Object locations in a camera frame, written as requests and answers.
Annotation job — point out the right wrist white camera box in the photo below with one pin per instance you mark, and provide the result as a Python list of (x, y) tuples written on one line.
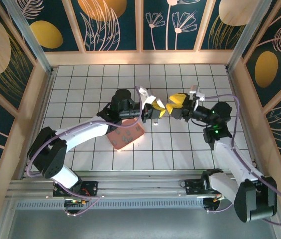
[(197, 94)]

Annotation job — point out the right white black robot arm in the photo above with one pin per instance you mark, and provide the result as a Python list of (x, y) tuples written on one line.
[(230, 159)]

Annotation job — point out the grey metal shelf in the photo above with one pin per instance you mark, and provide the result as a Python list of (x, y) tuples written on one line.
[(140, 224)]

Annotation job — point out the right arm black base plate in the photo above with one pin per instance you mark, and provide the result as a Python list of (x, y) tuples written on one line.
[(192, 186)]

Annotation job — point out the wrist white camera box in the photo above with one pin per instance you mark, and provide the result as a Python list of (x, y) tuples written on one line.
[(197, 94), (146, 95)]

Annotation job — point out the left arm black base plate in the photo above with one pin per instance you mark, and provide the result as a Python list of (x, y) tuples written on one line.
[(90, 186)]

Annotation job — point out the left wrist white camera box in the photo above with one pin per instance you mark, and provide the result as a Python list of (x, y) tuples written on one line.
[(146, 95)]

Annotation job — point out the pink plastic tray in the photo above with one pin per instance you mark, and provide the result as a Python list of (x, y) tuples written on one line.
[(110, 136)]

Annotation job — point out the aluminium corner post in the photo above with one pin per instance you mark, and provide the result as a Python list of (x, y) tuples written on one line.
[(29, 37), (247, 37)]

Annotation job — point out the long aluminium mounting rail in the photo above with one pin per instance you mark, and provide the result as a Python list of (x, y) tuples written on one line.
[(140, 185)]

